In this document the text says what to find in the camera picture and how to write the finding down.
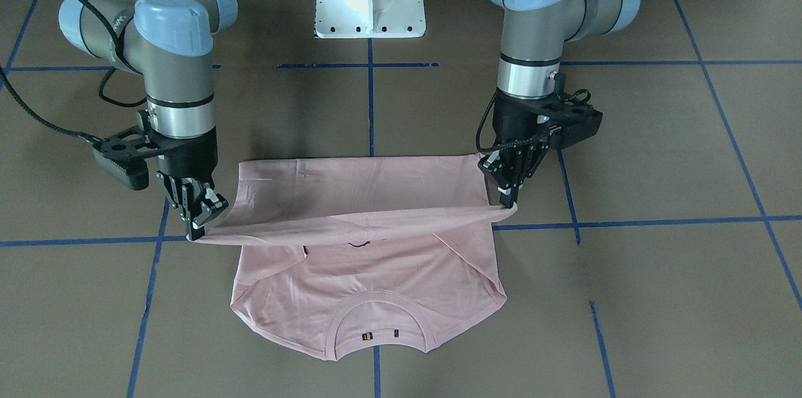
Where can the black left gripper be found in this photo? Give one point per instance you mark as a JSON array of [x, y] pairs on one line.
[[509, 124]]

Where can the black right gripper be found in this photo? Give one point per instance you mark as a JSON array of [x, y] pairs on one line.
[[190, 161]]

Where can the pink Snoopy t-shirt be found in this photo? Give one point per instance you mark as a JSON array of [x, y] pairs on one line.
[[342, 254]]

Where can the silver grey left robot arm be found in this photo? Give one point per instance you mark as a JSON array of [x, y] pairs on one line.
[[533, 37]]

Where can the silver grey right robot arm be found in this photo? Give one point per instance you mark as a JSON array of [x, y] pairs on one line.
[[169, 44]]

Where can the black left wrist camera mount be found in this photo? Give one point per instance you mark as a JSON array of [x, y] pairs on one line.
[[571, 118]]

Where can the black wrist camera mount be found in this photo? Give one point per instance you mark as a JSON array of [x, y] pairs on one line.
[[124, 155], [571, 118]]

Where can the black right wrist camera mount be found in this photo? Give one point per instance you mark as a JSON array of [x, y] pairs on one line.
[[124, 155]]

